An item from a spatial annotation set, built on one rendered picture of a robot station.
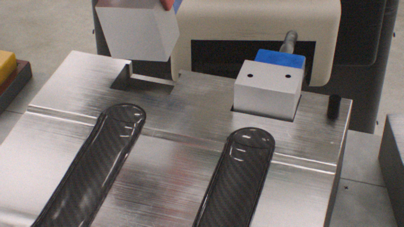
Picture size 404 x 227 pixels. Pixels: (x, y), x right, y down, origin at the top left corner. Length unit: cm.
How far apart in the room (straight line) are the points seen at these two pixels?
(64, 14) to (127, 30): 192
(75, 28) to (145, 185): 189
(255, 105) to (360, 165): 15
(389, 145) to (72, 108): 28
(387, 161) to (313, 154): 12
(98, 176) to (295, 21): 45
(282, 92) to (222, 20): 36
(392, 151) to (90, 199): 27
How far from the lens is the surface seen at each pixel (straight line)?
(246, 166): 56
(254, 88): 59
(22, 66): 80
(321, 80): 101
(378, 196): 67
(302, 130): 59
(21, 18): 251
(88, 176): 56
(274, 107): 59
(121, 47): 60
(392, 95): 216
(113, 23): 58
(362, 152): 71
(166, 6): 58
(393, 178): 66
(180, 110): 60
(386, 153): 68
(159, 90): 66
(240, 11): 93
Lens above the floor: 126
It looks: 39 degrees down
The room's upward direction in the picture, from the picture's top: straight up
